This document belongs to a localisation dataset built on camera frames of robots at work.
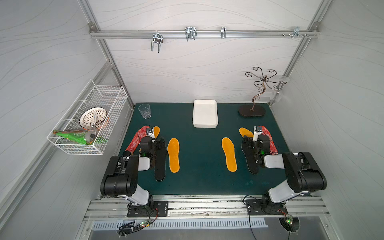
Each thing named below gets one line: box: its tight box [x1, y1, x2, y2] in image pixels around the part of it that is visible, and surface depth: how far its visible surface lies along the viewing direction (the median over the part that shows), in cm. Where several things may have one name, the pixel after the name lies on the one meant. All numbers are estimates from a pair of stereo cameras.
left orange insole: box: [153, 126, 161, 139], surface depth 106 cm
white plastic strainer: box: [79, 107, 108, 130], surface depth 67 cm
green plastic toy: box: [53, 130, 108, 145], surface depth 56 cm
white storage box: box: [192, 99, 219, 129], surface depth 116 cm
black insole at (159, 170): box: [154, 136, 167, 182], surface depth 88 cm
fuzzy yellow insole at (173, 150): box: [167, 137, 180, 173], surface depth 95 cm
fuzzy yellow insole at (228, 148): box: [221, 137, 238, 173], surface depth 95 cm
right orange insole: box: [239, 127, 254, 138], surface depth 106 cm
